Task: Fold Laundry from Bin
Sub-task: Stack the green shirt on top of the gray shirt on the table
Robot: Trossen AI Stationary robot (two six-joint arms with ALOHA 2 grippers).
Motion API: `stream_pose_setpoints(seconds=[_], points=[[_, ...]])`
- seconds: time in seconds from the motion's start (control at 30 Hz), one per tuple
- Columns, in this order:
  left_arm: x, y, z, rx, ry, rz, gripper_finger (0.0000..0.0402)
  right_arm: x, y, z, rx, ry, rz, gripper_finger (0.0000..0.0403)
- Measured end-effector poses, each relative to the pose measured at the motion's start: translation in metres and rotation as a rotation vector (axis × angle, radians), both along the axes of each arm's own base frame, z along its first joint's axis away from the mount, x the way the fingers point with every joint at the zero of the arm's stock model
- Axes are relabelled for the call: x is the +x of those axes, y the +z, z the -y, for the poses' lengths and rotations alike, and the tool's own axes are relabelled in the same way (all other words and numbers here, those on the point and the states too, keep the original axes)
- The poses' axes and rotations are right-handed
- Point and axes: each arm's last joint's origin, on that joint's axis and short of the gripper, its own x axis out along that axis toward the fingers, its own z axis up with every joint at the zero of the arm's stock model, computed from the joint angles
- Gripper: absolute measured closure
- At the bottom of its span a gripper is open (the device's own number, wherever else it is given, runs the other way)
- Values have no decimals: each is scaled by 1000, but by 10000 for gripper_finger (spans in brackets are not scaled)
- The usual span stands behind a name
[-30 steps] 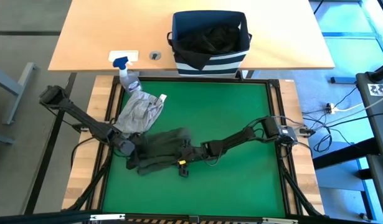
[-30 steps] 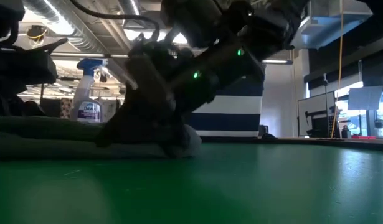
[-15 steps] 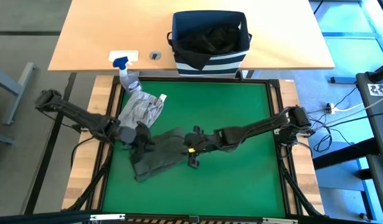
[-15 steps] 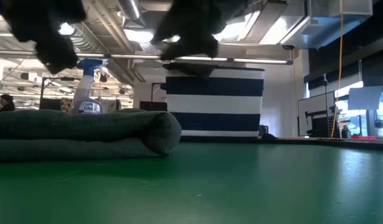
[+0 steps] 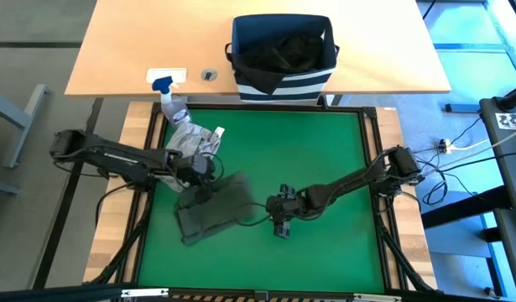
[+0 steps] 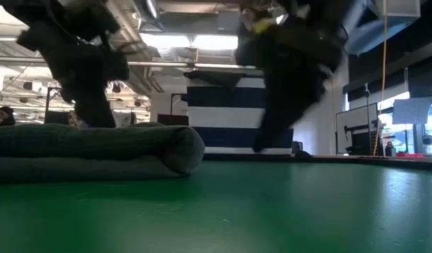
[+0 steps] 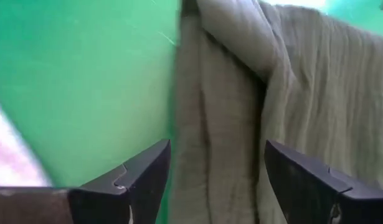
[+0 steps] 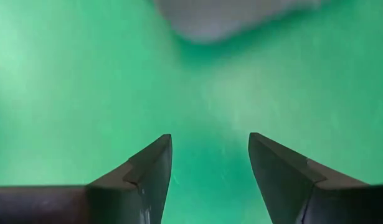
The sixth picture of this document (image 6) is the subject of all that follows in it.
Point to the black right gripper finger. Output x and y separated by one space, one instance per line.
303 105
270 130

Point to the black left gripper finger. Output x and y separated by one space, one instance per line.
105 116
84 114

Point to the dark green garment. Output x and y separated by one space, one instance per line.
89 144

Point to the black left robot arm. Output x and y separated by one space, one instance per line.
43 14

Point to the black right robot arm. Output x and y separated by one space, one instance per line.
317 14

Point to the navy white striped laundry bin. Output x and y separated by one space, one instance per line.
229 117

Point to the white board on stand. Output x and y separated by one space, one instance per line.
356 117

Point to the black standing panel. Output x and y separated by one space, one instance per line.
173 119

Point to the person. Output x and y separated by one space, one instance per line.
5 117

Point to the long ceiling light bar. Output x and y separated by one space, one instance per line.
166 64

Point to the flat red tray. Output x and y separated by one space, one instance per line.
409 155

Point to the black aluminium table frame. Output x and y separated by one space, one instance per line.
342 160

